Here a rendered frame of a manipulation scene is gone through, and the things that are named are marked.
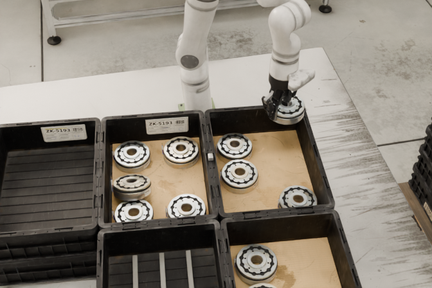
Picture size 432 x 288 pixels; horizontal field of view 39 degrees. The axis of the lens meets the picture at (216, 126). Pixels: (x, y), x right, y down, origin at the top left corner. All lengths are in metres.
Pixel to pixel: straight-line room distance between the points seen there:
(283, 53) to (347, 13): 2.43
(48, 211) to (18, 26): 2.30
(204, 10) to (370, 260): 0.84
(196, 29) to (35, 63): 1.91
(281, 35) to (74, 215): 0.73
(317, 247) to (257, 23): 2.33
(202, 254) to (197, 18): 0.66
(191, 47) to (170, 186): 0.42
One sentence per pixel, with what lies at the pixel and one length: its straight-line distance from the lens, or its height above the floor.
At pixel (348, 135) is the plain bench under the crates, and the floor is 0.70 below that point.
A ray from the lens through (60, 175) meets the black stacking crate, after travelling 1.82.
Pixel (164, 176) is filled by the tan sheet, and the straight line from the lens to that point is 1.77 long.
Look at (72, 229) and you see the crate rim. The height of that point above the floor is 0.93.
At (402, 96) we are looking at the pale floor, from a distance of 3.41.
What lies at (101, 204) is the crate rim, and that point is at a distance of 1.60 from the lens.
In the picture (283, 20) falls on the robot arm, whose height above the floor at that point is 1.33.
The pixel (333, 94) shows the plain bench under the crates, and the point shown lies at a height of 0.70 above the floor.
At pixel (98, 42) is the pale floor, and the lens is 3.67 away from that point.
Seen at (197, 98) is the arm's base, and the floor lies 0.83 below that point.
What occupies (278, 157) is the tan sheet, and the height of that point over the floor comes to 0.83.
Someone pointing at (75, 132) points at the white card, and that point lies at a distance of 1.84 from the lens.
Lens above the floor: 2.16
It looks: 45 degrees down
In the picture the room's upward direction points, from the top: 1 degrees clockwise
